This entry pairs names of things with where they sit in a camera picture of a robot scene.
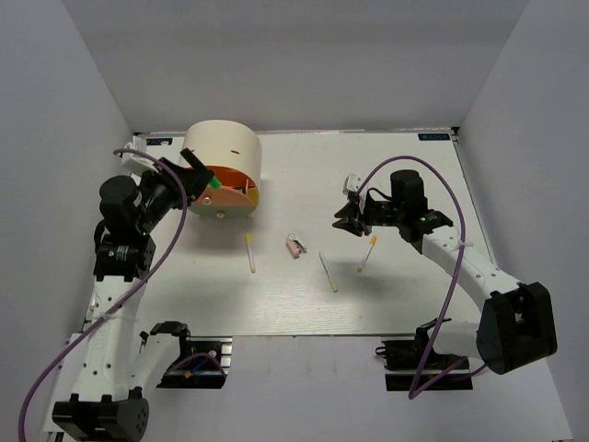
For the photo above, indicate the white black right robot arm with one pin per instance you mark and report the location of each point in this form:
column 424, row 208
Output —
column 516, row 325

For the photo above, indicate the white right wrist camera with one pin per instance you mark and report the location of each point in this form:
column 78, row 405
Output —
column 352, row 184

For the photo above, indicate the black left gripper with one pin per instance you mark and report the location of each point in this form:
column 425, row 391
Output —
column 194, row 180

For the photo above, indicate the white pen pale yellow ends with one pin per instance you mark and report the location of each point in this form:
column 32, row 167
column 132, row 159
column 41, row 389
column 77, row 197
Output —
column 327, row 271

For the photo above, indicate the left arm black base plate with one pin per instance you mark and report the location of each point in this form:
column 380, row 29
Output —
column 203, row 363

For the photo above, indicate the blue logo sticker right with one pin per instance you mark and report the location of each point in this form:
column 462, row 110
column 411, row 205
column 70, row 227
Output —
column 433, row 137

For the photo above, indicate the white pen bright yellow cap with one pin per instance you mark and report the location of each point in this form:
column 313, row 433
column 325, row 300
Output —
column 251, row 261

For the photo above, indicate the white pen orange-yellow cap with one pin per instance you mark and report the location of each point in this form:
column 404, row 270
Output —
column 367, row 254

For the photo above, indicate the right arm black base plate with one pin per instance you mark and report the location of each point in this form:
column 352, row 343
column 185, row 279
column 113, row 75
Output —
column 401, row 357

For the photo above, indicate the orange organizer drawer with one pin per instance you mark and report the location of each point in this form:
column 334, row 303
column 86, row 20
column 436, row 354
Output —
column 238, row 195

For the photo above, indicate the blue logo sticker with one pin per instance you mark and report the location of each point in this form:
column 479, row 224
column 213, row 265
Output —
column 433, row 137
column 159, row 141

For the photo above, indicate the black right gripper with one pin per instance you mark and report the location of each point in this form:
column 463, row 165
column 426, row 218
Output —
column 352, row 216

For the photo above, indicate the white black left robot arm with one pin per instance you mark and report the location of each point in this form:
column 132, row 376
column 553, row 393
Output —
column 109, row 399

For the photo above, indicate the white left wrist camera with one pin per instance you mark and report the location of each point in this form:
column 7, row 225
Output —
column 132, row 161

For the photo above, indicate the blue logo sticker left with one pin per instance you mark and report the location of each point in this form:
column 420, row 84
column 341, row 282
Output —
column 159, row 141

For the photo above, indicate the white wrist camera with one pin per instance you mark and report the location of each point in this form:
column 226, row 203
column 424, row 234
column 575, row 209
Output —
column 352, row 184
column 132, row 161

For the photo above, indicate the cream round drawer organizer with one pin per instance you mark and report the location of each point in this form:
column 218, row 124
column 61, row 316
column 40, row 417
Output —
column 226, row 144

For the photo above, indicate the pink white mini stapler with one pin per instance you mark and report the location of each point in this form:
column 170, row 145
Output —
column 295, row 245

